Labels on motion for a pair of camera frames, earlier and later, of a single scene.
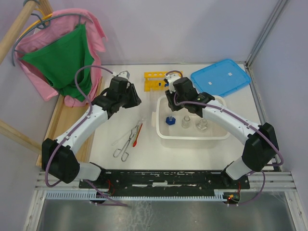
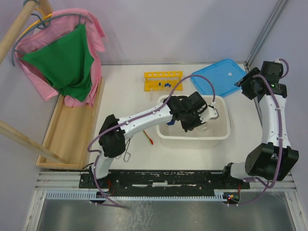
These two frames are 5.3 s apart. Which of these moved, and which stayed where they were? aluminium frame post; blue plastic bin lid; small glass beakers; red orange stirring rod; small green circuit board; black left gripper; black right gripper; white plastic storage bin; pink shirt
Moved: black left gripper; red orange stirring rod; black right gripper
Stayed: small glass beakers; white plastic storage bin; pink shirt; blue plastic bin lid; small green circuit board; aluminium frame post
